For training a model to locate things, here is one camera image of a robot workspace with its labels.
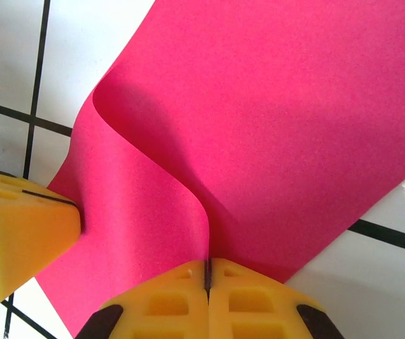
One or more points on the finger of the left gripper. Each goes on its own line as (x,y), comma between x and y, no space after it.
(22,240)

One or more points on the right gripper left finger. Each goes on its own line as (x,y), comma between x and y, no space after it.
(167,310)

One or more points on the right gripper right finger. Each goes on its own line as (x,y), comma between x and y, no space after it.
(259,310)

